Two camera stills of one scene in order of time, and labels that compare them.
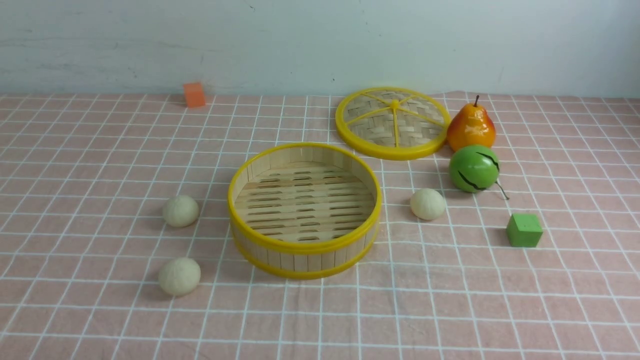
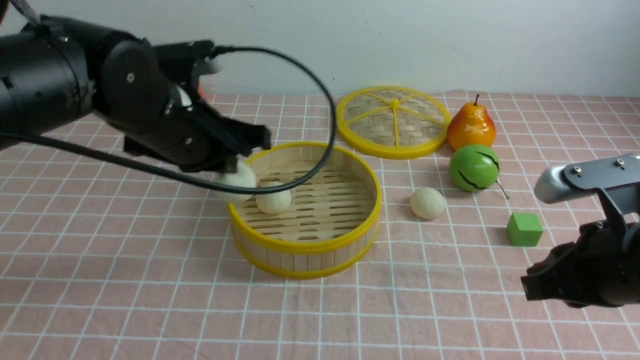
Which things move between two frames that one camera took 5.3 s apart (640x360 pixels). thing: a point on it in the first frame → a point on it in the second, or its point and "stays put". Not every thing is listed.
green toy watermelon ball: x=473 y=168 stays put
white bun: x=181 y=211 → x=274 y=204
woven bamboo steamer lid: x=392 y=122 stays put
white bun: x=427 y=204 stays put
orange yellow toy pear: x=470 y=125 stays put
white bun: x=179 y=276 → x=245 y=176
